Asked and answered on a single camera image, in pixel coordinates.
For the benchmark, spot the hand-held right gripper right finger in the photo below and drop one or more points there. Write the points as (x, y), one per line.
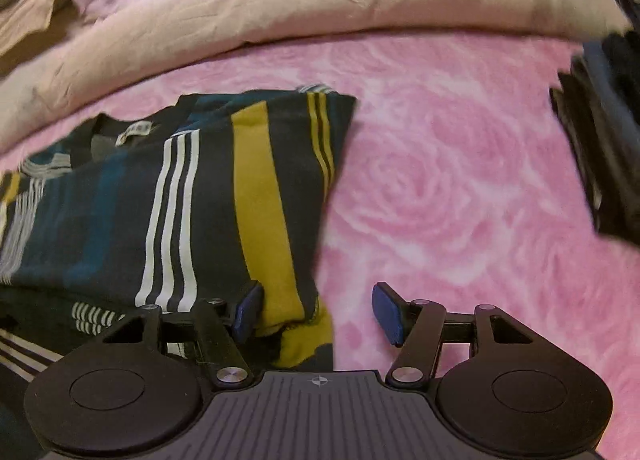
(390, 312)

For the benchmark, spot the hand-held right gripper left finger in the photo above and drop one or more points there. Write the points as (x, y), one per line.
(247, 312)

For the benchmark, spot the striped sweater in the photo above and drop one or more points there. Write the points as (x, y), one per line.
(200, 215)

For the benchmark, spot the pile of dark clothes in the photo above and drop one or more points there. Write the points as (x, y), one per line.
(610, 140)

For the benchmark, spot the pink floral bedsheet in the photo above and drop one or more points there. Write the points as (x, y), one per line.
(450, 165)

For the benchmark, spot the beige folded blanket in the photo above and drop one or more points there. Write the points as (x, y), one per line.
(30, 30)

